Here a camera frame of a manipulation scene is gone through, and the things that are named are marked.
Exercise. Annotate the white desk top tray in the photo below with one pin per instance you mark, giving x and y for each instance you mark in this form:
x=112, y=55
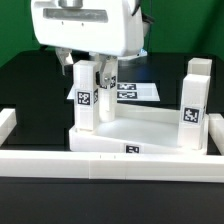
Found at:
x=136, y=129

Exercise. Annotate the white U-shaped fence frame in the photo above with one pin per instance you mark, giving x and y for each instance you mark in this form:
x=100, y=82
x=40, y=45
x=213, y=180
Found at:
x=59, y=164

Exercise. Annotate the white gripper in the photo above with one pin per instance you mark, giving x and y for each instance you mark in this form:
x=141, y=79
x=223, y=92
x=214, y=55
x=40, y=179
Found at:
x=109, y=27

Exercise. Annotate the white fiducial marker sheet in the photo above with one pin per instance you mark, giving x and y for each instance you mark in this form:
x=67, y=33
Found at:
x=137, y=92

